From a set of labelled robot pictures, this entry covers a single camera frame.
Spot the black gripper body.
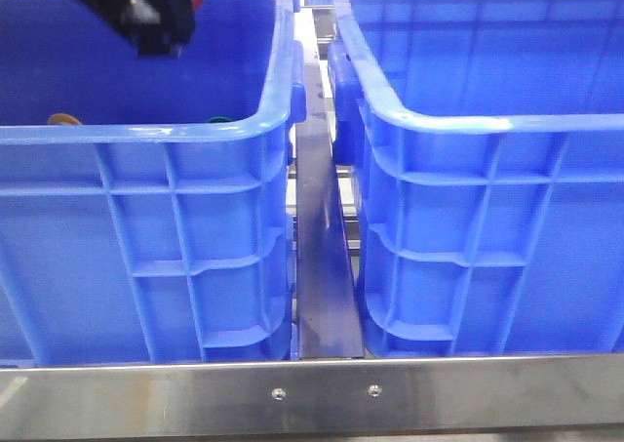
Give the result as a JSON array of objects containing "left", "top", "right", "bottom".
[{"left": 80, "top": 0, "right": 196, "bottom": 57}]

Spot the yellow mushroom push button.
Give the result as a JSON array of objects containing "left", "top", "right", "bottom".
[{"left": 47, "top": 112, "right": 82, "bottom": 125}]

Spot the green push button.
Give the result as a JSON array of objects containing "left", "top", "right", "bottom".
[{"left": 207, "top": 115, "right": 233, "bottom": 124}]

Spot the blue plastic bin left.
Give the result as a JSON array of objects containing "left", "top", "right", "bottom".
[{"left": 1, "top": 0, "right": 306, "bottom": 368}]

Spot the blue plastic bin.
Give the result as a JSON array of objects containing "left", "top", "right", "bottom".
[
  {"left": 1, "top": 0, "right": 306, "bottom": 368},
  {"left": 329, "top": 0, "right": 623, "bottom": 358}
]

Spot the blue plastic bin right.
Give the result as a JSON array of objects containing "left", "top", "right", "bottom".
[{"left": 329, "top": 0, "right": 623, "bottom": 358}]

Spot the steel divider rail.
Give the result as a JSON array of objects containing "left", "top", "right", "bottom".
[{"left": 294, "top": 56, "right": 366, "bottom": 360}]

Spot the steel front rack rail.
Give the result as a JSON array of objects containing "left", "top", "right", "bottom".
[{"left": 1, "top": 354, "right": 623, "bottom": 440}]

